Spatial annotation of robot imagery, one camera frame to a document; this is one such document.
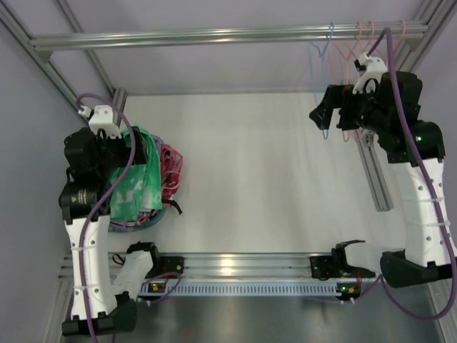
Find green white patterned trousers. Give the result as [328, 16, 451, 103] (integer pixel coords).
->
[111, 128, 163, 222]

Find blue wire hanger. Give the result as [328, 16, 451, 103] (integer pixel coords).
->
[307, 21, 338, 140]

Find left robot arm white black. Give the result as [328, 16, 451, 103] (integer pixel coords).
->
[59, 128, 161, 339]

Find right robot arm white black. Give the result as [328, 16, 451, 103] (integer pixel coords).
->
[309, 71, 456, 288]

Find pink red garment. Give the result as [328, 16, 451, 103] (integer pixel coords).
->
[159, 143, 184, 215]

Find purple garment in basket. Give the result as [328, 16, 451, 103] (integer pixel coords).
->
[109, 134, 164, 230]

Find teal laundry basket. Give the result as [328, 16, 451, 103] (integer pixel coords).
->
[108, 208, 166, 233]

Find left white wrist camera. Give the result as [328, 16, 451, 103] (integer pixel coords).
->
[78, 105, 121, 139]

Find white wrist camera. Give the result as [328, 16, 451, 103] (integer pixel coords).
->
[352, 52, 388, 94]
[78, 105, 121, 139]

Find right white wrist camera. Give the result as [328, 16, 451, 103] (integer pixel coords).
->
[352, 52, 388, 94]

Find pink wire hanger left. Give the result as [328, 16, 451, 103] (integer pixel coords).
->
[327, 20, 365, 143]

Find pink wire hanger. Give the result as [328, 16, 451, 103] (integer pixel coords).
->
[327, 20, 365, 143]
[386, 19, 407, 62]
[343, 20, 377, 61]

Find pink wire hanger middle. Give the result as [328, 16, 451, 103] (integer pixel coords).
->
[343, 20, 377, 61]

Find pink wire hanger right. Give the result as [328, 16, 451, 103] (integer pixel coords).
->
[386, 19, 407, 62]

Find aluminium hanging rail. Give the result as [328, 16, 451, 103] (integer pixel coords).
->
[29, 20, 429, 51]

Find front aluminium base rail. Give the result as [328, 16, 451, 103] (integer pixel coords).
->
[59, 252, 446, 283]

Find slotted grey cable duct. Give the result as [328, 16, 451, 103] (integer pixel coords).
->
[139, 282, 358, 297]

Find left aluminium frame posts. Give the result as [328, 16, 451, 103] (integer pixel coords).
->
[1, 1, 126, 138]

